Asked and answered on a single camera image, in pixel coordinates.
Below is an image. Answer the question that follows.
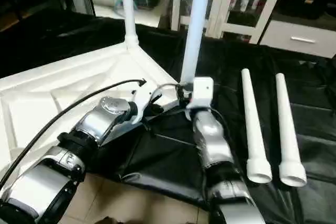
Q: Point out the white plastic table leg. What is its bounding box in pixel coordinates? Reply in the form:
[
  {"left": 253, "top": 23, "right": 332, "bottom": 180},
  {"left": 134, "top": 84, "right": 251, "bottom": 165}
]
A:
[
  {"left": 275, "top": 73, "right": 308, "bottom": 188},
  {"left": 240, "top": 68, "right": 274, "bottom": 185},
  {"left": 180, "top": 0, "right": 214, "bottom": 86},
  {"left": 120, "top": 0, "right": 140, "bottom": 47}
]

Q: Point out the white plastic table top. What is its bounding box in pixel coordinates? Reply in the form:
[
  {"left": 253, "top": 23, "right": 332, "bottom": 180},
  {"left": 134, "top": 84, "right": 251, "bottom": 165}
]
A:
[{"left": 0, "top": 42, "right": 185, "bottom": 184}]

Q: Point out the black work mat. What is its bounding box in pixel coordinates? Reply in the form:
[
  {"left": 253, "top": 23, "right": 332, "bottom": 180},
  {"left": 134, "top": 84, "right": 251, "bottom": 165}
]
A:
[{"left": 0, "top": 10, "right": 336, "bottom": 224}]

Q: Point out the white glass door cabinet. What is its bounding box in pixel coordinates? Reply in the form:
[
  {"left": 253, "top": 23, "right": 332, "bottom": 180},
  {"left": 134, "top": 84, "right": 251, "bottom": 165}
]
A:
[{"left": 170, "top": 0, "right": 290, "bottom": 45}]

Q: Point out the white drawer unit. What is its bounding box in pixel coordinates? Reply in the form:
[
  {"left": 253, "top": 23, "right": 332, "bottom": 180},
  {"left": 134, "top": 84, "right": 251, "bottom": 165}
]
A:
[{"left": 259, "top": 19, "right": 336, "bottom": 59}]

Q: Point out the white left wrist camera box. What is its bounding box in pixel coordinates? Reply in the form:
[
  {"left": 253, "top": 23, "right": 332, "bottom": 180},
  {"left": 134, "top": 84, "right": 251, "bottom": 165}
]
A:
[{"left": 128, "top": 83, "right": 163, "bottom": 126}]

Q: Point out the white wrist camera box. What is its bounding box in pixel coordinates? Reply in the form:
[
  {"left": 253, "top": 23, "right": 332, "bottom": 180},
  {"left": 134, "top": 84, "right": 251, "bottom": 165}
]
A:
[
  {"left": 185, "top": 77, "right": 215, "bottom": 111},
  {"left": 128, "top": 83, "right": 163, "bottom": 126}
]

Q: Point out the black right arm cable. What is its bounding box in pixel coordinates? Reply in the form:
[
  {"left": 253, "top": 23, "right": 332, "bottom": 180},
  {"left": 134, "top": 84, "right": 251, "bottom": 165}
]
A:
[{"left": 155, "top": 82, "right": 191, "bottom": 104}]

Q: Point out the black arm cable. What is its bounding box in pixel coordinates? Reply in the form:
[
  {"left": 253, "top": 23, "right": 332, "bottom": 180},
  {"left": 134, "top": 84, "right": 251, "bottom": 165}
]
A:
[
  {"left": 0, "top": 79, "right": 147, "bottom": 189},
  {"left": 155, "top": 82, "right": 191, "bottom": 104}
]

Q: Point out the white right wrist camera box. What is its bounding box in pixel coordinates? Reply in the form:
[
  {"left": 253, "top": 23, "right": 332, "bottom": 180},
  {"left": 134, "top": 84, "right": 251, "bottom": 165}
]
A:
[{"left": 185, "top": 77, "right": 215, "bottom": 111}]

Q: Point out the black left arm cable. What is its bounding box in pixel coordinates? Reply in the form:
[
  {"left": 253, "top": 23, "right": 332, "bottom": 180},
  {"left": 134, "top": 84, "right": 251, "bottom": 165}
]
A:
[{"left": 0, "top": 79, "right": 147, "bottom": 189}]

